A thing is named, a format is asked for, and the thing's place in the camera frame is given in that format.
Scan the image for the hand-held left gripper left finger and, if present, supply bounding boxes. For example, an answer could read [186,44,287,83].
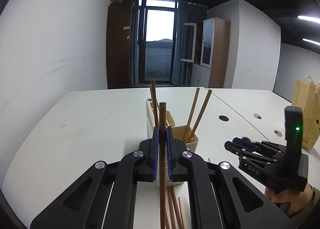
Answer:
[30,126,160,229]

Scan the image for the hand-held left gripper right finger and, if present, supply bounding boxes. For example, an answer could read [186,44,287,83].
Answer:
[166,126,294,229]

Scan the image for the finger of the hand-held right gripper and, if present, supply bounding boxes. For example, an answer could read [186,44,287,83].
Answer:
[224,140,273,164]
[232,137,288,157]

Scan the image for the cream utensil holder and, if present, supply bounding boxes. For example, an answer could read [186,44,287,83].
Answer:
[146,98,199,187]

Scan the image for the person's right forearm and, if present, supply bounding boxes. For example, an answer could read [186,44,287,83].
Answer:
[290,183,320,219]

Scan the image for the person's right hand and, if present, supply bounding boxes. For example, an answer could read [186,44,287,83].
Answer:
[264,186,313,217]

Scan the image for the brown paper bag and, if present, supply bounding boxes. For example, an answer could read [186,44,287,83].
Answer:
[291,75,320,151]

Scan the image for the wooden glass-door cabinet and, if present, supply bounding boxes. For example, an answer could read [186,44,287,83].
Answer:
[190,17,231,89]

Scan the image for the wide grey-blue curtain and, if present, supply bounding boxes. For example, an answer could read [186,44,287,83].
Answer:
[171,1,208,87]

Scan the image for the narrow grey-blue curtain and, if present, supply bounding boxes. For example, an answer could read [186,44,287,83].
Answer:
[131,0,146,86]

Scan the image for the dark brown tall cabinet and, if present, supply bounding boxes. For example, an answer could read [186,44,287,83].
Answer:
[106,2,133,90]

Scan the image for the glass balcony door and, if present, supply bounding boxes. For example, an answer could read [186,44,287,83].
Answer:
[143,0,179,86]

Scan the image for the white-framed glass cabinet door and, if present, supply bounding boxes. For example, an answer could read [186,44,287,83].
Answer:
[180,22,197,64]

